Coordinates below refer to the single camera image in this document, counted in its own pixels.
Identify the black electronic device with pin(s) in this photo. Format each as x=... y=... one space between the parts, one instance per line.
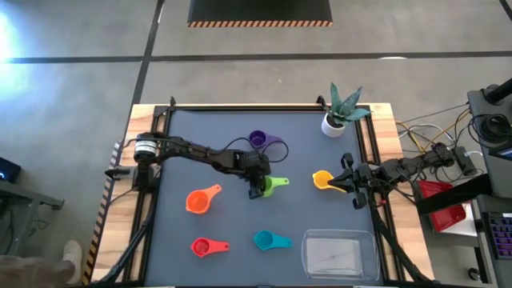
x=9 y=170

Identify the black power strip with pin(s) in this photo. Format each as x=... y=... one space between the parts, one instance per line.
x=466 y=160

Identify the red plastic measuring cup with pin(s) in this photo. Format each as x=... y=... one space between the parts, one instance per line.
x=216 y=246

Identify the person's white shoe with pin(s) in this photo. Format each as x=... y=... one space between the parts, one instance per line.
x=73 y=256

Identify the clear plastic basket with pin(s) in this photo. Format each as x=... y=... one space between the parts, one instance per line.
x=340 y=256

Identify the purple plastic measuring cup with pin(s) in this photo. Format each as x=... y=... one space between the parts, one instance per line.
x=258 y=138

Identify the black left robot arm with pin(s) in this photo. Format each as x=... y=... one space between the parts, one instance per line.
x=192 y=152

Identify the black aluminium table frame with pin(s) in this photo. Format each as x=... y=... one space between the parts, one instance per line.
x=260 y=107

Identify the grey side table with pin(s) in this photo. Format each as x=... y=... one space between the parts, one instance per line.
x=24 y=196

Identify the green plastic measuring cup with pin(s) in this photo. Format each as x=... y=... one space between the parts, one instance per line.
x=278 y=182

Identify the grey equipment cart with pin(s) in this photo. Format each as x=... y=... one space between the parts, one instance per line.
x=498 y=176

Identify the yellow plastic measuring cup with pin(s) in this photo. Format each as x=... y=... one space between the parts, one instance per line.
x=321 y=179

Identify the person's leg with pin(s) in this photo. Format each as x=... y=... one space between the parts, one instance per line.
x=32 y=274

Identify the red dustpan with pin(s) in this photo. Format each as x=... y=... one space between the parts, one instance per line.
x=448 y=218

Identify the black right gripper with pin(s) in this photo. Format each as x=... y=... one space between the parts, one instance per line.
x=362 y=178

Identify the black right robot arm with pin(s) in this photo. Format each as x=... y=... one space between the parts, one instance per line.
x=412 y=166

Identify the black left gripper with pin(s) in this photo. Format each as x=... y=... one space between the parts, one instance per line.
x=254 y=164

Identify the black keyboard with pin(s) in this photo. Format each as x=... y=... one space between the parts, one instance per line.
x=500 y=236

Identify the snake plant in white pot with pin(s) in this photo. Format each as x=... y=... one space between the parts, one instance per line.
x=332 y=127

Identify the black hazard-striped floor mat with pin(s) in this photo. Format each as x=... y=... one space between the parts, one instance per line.
x=260 y=10

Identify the teal plastic measuring cup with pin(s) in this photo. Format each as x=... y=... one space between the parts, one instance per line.
x=264 y=240

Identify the orange plastic measuring cup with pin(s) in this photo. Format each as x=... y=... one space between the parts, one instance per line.
x=198 y=201

